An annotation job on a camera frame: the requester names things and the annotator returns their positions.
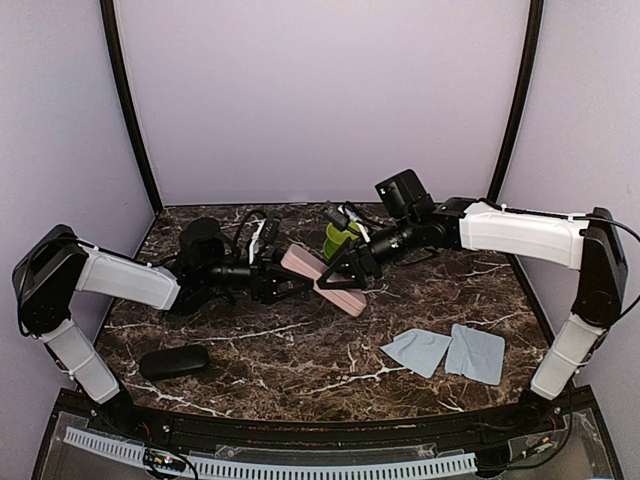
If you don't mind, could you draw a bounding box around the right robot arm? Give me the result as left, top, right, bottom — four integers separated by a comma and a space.
317, 169, 628, 434

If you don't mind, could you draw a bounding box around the pink glasses case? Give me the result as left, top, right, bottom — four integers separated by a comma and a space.
281, 245, 367, 317

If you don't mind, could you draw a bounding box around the black front rail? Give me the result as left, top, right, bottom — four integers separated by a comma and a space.
54, 387, 596, 456

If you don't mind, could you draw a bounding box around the green plate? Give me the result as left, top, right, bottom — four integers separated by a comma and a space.
323, 235, 357, 260

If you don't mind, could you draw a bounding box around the black glasses case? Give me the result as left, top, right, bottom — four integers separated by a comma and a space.
139, 345, 210, 381

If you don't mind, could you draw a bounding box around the right black frame post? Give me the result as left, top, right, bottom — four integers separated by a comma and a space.
487, 0, 545, 202

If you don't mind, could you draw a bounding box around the left black frame post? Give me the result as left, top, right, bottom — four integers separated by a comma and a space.
99, 0, 164, 216

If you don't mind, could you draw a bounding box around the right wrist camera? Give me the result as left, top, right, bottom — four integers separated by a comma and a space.
321, 201, 370, 242

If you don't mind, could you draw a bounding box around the white slotted cable duct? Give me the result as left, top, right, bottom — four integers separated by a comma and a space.
63, 427, 477, 479

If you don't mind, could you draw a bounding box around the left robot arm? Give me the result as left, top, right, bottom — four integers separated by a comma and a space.
12, 218, 313, 436

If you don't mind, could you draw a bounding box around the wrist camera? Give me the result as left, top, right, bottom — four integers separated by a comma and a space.
321, 201, 370, 242
247, 219, 279, 264

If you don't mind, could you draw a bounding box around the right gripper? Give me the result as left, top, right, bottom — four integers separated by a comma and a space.
317, 214, 420, 289

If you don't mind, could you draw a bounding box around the black frame post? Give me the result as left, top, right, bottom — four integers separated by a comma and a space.
487, 0, 545, 202
99, 0, 164, 216

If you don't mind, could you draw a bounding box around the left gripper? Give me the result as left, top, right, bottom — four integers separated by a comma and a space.
201, 247, 316, 306

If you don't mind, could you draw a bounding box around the green bowl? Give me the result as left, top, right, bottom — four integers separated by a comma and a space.
325, 223, 360, 245

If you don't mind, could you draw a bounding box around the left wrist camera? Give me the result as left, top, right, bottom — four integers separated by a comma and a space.
247, 219, 279, 264

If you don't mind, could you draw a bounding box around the blue cleaning cloth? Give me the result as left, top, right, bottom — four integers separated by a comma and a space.
380, 329, 452, 379
445, 324, 506, 386

